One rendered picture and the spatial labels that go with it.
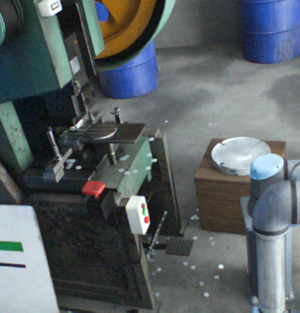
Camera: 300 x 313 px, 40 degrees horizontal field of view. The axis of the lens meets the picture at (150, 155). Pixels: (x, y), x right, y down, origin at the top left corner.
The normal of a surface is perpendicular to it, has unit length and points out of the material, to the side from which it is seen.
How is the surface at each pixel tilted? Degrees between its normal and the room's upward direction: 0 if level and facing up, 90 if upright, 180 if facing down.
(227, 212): 90
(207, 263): 0
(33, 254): 78
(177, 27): 90
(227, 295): 0
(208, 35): 90
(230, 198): 90
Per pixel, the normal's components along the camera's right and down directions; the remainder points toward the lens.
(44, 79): -0.29, 0.55
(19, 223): -0.27, 0.37
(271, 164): -0.29, -0.82
